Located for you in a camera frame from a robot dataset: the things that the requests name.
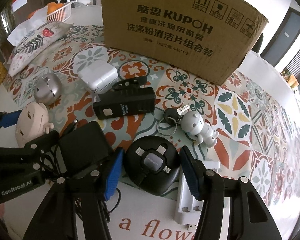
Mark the white battery charger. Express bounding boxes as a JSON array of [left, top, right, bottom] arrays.
[[174, 160, 221, 231]]

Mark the white square charger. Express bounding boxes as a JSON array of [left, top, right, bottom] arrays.
[[78, 60, 118, 94]]

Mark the white robot figurine keychain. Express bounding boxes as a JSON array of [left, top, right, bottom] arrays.
[[157, 105, 219, 148]]

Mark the silver ball speaker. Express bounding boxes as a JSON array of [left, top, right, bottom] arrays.
[[34, 73, 62, 106]]

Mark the patterned tile tablecloth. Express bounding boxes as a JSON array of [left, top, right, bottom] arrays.
[[4, 25, 300, 239]]

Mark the white basket of oranges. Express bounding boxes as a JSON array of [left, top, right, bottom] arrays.
[[27, 0, 73, 23]]

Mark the black rectangular device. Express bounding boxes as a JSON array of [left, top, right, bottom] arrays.
[[93, 76, 155, 120]]

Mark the brown cardboard box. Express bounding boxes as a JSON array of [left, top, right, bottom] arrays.
[[101, 0, 268, 85]]

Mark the black round cable charger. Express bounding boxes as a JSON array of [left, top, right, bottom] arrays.
[[123, 135, 180, 196]]

